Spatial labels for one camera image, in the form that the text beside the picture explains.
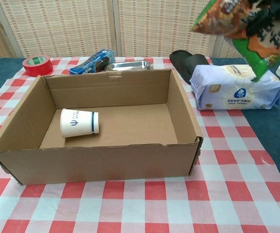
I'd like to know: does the right orange-tipped robot hand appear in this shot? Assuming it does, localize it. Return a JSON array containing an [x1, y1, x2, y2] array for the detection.
[[246, 0, 280, 37]]

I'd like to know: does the white paper cup blue stripe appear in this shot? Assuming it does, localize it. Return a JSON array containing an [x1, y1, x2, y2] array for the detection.
[[60, 108, 100, 138]]

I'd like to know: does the black slipper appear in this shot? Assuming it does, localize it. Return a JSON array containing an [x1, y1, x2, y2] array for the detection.
[[169, 50, 211, 85]]

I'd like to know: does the blue cling wrap box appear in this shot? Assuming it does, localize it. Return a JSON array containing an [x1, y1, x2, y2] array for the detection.
[[69, 49, 115, 75]]

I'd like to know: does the woven folding screen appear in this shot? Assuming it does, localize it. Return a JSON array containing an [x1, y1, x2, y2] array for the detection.
[[0, 0, 280, 59]]

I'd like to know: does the brown cardboard box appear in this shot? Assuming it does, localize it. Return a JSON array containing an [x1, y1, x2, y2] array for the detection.
[[0, 68, 204, 186]]

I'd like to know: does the white tissue pack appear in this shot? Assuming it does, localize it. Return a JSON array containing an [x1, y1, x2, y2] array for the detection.
[[189, 64, 280, 111]]

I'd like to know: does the blue table cover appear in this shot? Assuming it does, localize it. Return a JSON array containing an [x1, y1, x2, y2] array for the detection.
[[0, 57, 280, 196]]

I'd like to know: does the red tape roll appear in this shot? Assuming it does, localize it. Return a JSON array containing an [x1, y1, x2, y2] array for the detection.
[[22, 55, 54, 77]]

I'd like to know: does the silver metal tray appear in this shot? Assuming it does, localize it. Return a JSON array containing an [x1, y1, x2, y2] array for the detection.
[[104, 60, 154, 72]]

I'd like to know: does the green snack bag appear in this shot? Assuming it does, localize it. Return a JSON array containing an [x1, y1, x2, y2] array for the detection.
[[190, 0, 280, 82]]

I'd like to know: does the red white checkered tablecloth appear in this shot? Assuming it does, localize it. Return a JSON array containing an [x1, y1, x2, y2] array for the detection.
[[0, 56, 280, 233]]

